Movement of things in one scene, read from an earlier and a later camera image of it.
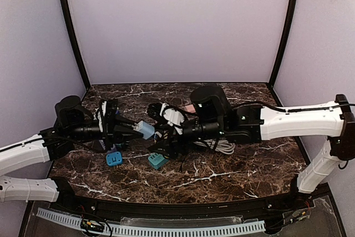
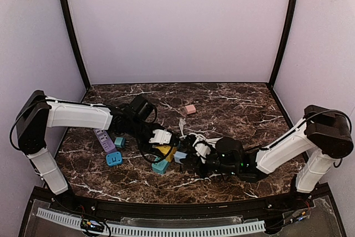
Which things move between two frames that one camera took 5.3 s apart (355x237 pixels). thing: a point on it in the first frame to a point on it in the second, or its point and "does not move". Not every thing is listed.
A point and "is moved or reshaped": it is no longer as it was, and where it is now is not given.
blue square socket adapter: [113, 159] does not move
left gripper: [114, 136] to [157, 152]
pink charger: [190, 108] does not move
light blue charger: [147, 130] is moved or reshaped
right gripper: [172, 132] to [194, 160]
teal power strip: [157, 161] is moved or reshaped
